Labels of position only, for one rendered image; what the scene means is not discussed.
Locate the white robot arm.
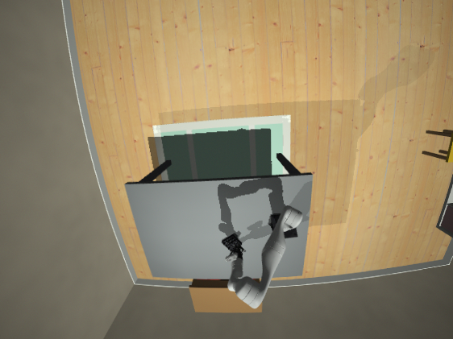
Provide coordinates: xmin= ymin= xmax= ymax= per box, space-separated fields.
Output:
xmin=225 ymin=205 xmax=303 ymax=308

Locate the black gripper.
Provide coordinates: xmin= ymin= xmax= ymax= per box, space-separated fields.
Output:
xmin=230 ymin=243 xmax=246 ymax=260

